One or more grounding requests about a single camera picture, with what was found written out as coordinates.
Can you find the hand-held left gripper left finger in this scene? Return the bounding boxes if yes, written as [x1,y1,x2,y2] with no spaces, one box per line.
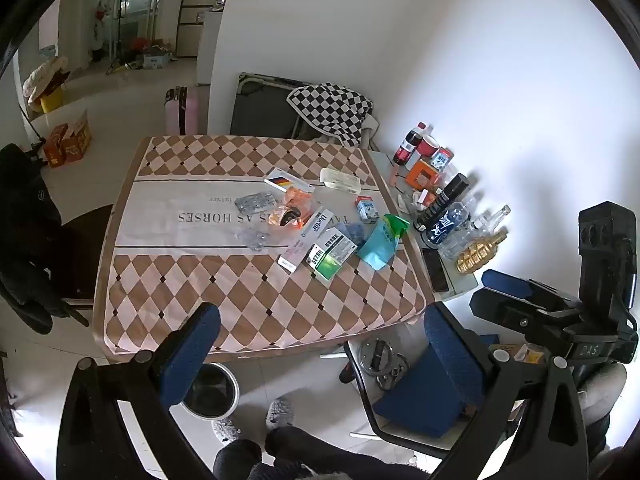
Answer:
[56,301,222,480]

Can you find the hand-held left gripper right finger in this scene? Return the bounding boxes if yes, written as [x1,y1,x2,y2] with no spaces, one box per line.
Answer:
[423,301,594,480]

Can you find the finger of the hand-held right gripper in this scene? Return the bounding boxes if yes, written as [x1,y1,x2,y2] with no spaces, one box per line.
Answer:
[469,290,581,341]
[482,269,581,311]

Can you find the silver pill blister pack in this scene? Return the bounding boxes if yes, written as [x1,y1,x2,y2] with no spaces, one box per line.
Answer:
[237,191,278,213]

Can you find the gold faceted bottle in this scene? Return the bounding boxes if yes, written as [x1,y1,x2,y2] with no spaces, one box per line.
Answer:
[456,230,508,275]

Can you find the blue cushion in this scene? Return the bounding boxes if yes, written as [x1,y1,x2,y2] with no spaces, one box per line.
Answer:
[372,350,476,438]

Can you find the clear glass bottle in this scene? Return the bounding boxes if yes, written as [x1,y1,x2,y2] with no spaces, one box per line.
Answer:
[445,205,512,261]

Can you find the round metal part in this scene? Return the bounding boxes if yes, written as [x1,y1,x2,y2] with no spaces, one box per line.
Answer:
[360,338,408,376]

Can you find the black smartphone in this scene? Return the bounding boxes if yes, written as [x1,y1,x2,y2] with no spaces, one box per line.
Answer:
[422,247,451,293]

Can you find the grey fuzzy slipper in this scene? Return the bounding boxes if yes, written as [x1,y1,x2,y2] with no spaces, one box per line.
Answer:
[265,397,296,428]
[211,417,236,443]

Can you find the water bottle blue label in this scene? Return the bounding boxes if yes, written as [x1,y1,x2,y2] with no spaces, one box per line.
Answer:
[422,197,478,251]

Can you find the black spray can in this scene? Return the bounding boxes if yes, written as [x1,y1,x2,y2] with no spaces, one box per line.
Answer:
[414,172,469,233]

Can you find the brown checkered tablecloth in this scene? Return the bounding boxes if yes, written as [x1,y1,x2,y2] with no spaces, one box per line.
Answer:
[92,135,435,365]

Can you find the teal green pouch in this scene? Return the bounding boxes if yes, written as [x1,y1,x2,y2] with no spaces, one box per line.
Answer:
[356,213,411,271]

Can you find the clear empty blister pack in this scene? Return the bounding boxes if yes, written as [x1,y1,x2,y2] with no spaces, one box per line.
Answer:
[232,227,273,252]

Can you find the person's legs dark pants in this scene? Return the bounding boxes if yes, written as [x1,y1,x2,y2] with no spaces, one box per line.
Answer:
[212,425,431,480]

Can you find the dark chair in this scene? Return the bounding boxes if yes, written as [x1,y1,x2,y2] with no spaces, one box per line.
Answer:
[50,204,115,311]

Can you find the small blue white box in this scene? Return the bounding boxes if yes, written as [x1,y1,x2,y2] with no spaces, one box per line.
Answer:
[355,196,379,223]

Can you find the green white medicine box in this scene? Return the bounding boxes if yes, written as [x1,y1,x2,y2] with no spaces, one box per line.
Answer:
[306,227,358,281]

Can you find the long white medicine box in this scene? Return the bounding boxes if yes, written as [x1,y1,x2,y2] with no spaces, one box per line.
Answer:
[277,208,335,275]

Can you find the cola bottle red label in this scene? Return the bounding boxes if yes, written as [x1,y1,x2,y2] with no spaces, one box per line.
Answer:
[393,122,427,167]

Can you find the orange plastic bag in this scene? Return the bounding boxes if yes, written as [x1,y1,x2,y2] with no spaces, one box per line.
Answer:
[270,187,323,231]

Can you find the flat white cardboard box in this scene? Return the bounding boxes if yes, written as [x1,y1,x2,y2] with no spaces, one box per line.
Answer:
[320,167,362,195]

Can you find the white box with striped flag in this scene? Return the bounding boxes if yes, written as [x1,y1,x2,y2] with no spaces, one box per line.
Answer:
[264,167,317,195]

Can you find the black jacket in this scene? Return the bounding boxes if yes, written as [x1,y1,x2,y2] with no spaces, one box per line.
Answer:
[0,144,63,333]

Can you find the pink suitcase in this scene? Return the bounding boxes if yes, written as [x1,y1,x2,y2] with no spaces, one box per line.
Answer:
[165,86,201,136]

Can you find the black white checkered cloth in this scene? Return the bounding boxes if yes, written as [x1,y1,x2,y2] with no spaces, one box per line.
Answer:
[286,82,375,147]

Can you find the orange cardboard box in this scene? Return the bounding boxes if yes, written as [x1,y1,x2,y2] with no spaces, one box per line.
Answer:
[62,112,92,162]
[44,124,68,168]

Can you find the grey folding cot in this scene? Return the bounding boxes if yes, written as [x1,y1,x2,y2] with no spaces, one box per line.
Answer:
[230,72,321,138]

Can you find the yellow container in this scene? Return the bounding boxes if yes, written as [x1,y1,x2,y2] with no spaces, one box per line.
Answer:
[40,85,66,113]

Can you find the cream cloth bag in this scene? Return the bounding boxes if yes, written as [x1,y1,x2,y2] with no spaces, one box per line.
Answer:
[22,57,71,103]

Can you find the white stool black frame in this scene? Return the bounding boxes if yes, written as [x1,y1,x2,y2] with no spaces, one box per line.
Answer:
[342,332,501,456]

